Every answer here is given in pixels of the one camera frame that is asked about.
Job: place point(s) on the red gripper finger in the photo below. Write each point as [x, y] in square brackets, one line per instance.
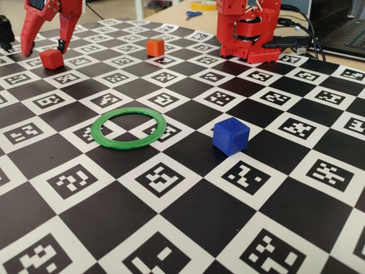
[28, 31]
[67, 28]

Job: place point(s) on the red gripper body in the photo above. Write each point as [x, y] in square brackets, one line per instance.
[43, 12]

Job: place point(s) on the red cube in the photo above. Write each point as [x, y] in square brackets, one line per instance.
[51, 60]

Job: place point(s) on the orange cube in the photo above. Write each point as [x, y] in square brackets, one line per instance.
[154, 48]

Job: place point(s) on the blue cube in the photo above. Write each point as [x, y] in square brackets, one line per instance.
[231, 137]

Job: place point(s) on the white table leg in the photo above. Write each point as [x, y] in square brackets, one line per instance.
[138, 8]

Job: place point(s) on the yellow tape roll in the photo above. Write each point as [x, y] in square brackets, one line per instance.
[202, 5]

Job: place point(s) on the black power adapter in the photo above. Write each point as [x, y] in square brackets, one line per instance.
[288, 42]

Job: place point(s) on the black white marker checkerboard mat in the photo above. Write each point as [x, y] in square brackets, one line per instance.
[199, 217]

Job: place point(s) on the small silver block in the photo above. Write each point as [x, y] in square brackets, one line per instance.
[301, 50]

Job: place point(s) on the black laptop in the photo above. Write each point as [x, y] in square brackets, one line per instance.
[336, 25]

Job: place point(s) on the black camera device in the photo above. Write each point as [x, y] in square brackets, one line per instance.
[5, 31]

